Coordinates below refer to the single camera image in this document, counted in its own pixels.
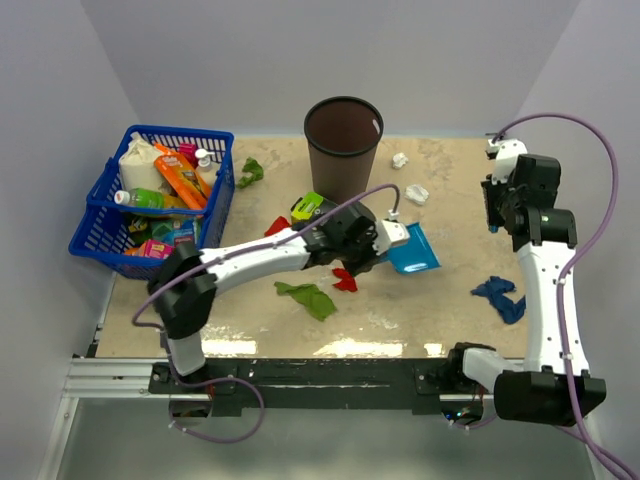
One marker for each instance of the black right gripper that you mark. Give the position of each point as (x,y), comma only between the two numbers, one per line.
(495,219)

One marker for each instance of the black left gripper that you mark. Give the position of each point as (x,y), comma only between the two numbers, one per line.
(370,257)

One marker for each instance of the red paper scrap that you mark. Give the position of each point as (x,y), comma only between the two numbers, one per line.
(279,224)
(345,281)

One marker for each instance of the blue plastic dustpan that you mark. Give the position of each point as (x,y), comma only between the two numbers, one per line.
(416,255)

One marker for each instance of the large green paper scrap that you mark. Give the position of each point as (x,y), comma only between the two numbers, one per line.
(316,303)

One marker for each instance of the small white paper scrap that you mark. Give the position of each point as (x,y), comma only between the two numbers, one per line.
(399,160)

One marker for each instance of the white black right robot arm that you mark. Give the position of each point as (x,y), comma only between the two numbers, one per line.
(553,385)

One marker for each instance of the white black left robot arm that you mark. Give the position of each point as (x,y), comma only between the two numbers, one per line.
(182,292)

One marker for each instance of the black green product box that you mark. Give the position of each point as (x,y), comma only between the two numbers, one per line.
(310,206)

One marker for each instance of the red paper scrap by box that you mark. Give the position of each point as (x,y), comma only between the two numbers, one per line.
(279,224)

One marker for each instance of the brown waste bin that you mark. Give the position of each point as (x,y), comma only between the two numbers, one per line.
(342,133)

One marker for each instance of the small green paper scrap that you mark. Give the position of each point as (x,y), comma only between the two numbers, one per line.
(252,173)

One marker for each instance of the white pump bottle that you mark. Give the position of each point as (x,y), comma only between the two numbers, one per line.
(206,168)

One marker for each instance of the orange snack packet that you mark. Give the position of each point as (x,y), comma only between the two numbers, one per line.
(182,177)

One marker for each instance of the pink small box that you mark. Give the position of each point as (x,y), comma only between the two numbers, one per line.
(153,249)

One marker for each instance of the green drink bottle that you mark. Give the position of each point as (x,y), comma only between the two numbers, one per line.
(144,198)

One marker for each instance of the beige paper bag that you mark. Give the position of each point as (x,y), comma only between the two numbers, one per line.
(137,166)

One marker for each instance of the blue plastic basket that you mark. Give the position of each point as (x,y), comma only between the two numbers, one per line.
(103,235)

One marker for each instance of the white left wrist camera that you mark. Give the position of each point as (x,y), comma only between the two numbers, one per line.
(390,234)

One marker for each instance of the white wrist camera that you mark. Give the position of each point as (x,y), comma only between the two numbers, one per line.
(390,234)
(505,154)

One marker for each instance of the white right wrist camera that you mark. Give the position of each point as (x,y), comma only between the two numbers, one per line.
(505,154)

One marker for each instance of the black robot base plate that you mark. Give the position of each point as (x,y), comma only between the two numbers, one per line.
(410,384)

